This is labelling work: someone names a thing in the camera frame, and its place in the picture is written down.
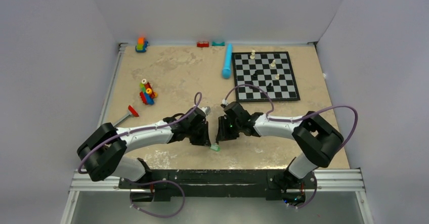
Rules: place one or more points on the black chess piece near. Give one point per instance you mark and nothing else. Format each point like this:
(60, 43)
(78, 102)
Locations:
(269, 87)

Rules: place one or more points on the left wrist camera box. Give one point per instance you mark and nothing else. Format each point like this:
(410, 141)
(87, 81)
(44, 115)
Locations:
(206, 110)

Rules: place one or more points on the teal toy piece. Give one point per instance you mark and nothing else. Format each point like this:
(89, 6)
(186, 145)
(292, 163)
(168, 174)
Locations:
(218, 43)

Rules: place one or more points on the blue cylinder tool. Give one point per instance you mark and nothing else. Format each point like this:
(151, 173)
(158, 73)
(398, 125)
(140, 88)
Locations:
(226, 70)

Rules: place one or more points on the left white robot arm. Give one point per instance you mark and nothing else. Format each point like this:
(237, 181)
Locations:
(103, 153)

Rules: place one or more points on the white chess pawn far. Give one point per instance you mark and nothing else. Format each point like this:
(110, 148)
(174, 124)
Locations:
(252, 55)

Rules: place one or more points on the red toy brick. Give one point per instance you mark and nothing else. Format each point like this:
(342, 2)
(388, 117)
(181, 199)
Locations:
(203, 44)

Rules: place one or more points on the black chess piece upper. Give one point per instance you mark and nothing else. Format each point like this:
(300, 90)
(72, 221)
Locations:
(255, 75)

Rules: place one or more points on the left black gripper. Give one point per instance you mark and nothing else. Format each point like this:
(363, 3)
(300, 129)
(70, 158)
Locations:
(204, 139)

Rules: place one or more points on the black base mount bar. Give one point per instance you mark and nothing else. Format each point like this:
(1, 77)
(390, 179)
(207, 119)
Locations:
(271, 184)

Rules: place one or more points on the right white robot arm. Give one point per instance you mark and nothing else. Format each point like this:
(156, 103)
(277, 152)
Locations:
(318, 140)

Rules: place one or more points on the black white chessboard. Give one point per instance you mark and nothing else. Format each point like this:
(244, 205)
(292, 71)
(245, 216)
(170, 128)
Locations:
(284, 90)

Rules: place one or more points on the red grey toy hammer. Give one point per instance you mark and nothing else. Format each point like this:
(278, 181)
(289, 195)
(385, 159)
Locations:
(131, 112)

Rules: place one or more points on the blue orange toy car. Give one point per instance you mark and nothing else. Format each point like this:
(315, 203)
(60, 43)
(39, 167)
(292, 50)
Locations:
(141, 45)

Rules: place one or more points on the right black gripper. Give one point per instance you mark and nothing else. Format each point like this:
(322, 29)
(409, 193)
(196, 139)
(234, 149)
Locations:
(223, 134)

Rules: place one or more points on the colourful toy brick stack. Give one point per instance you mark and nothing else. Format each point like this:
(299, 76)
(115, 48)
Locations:
(147, 94)

